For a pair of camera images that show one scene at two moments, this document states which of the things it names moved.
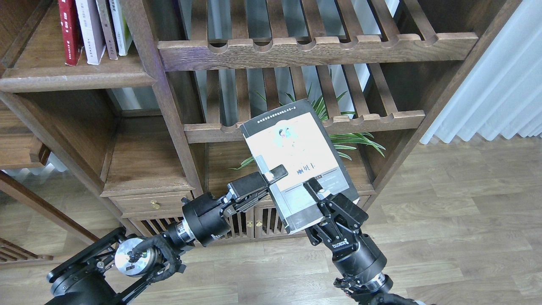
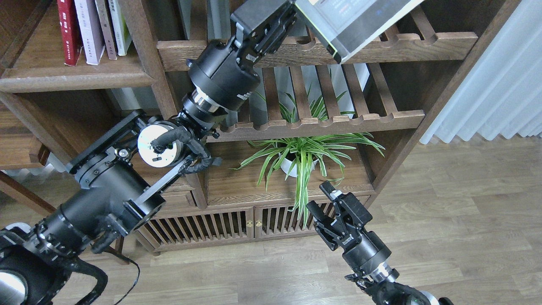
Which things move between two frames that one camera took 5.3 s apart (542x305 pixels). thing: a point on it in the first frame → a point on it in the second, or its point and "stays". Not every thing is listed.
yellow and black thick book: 292,137 → 346,26
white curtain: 502,95 stays
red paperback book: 71,38 stays
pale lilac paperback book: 92,31 stays
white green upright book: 123,33 stays
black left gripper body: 204,216 → 224,73
